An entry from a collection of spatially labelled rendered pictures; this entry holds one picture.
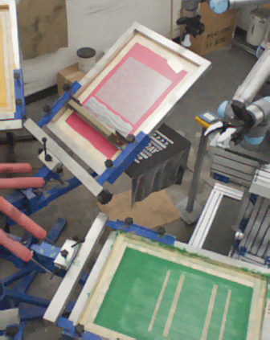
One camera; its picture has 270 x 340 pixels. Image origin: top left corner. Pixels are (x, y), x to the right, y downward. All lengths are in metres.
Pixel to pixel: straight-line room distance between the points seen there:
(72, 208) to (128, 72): 1.46
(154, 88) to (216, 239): 1.30
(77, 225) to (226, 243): 1.15
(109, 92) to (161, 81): 0.30
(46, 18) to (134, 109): 2.19
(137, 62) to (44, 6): 1.95
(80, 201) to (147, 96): 1.50
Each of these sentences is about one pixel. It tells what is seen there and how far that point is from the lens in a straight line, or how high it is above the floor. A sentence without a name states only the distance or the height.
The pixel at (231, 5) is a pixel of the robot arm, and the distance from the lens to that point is 2.11.
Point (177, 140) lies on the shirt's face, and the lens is 2.50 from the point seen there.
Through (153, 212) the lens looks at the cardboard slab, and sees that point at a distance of 3.28.
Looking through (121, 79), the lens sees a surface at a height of 1.36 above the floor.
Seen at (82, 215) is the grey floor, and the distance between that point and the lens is 3.28.
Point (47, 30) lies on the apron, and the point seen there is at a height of 0.78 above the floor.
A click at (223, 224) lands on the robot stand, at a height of 0.21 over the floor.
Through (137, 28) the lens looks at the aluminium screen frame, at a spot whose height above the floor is 1.54.
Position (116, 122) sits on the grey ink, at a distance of 2.11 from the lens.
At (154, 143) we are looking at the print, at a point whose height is 0.95.
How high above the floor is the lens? 2.56
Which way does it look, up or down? 44 degrees down
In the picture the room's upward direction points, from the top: 3 degrees clockwise
